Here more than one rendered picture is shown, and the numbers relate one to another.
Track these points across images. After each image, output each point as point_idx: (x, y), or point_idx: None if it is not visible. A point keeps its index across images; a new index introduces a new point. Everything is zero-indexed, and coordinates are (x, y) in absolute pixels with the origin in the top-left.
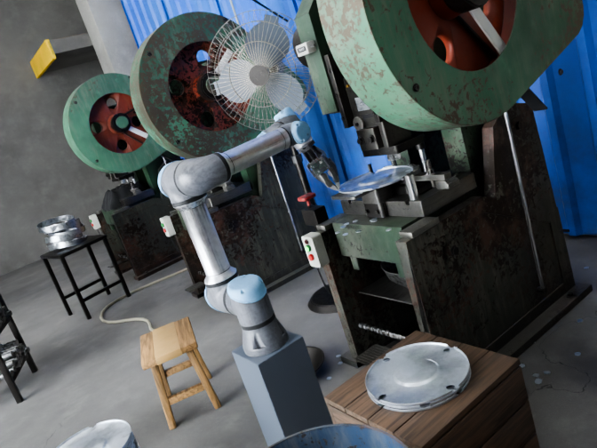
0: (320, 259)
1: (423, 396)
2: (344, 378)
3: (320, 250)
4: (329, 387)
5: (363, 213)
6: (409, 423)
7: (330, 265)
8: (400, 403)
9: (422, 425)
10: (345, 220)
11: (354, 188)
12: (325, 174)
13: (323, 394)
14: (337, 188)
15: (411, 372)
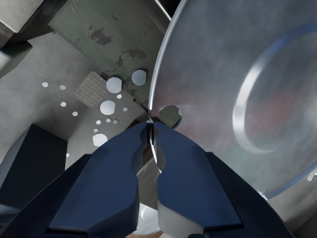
0: (14, 67)
1: (157, 226)
2: (40, 48)
3: (12, 65)
4: (25, 61)
5: (163, 33)
6: (147, 235)
7: (29, 38)
8: (145, 232)
9: (153, 235)
10: (101, 33)
11: (213, 146)
12: (134, 225)
13: (23, 72)
14: (150, 130)
15: (153, 213)
